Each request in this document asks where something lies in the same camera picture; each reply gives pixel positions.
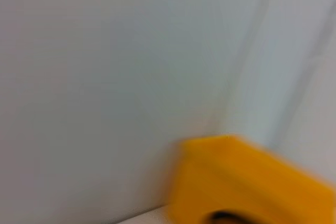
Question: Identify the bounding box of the yellow plastic storage bin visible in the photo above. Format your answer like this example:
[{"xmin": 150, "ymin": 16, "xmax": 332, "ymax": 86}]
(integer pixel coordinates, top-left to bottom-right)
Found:
[{"xmin": 167, "ymin": 134, "xmax": 336, "ymax": 224}]

